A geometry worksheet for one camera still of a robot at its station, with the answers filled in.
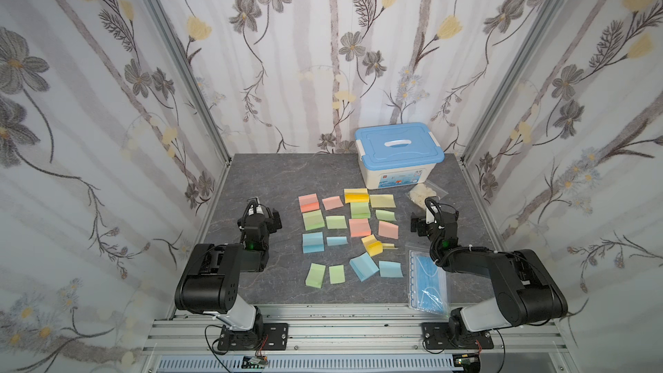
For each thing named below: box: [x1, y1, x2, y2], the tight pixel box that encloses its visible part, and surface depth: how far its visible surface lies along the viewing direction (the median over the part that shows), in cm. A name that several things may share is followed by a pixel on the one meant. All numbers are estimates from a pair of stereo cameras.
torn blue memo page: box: [378, 260, 404, 278], surface depth 90 cm
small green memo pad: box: [304, 262, 327, 289], surface depth 86 cm
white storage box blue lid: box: [354, 122, 446, 190], surface depth 104 cm
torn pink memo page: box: [378, 221, 399, 240], surface depth 100 cm
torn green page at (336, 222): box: [325, 215, 348, 229], surface depth 101 cm
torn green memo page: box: [375, 209, 397, 222], surface depth 103 cm
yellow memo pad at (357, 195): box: [343, 188, 370, 204], surface depth 109 cm
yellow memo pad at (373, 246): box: [360, 233, 384, 258], surface depth 93 cm
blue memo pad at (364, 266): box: [349, 252, 380, 283], surface depth 89 cm
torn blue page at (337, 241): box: [326, 236, 348, 247], surface depth 97 cm
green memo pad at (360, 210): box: [350, 202, 371, 220], surface depth 104 cm
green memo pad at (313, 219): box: [302, 208, 326, 231], surface depth 101 cm
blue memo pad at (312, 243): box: [302, 231, 325, 254], surface depth 95 cm
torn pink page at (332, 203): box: [321, 195, 345, 211], surface depth 107 cm
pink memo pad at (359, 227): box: [348, 218, 372, 238], surface depth 98 cm
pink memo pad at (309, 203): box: [297, 192, 321, 214], surface depth 104 cm
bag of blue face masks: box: [408, 250, 449, 318], surface depth 84 cm
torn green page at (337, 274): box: [328, 264, 346, 285], surface depth 88 cm
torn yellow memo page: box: [369, 194, 397, 209], surface depth 109 cm
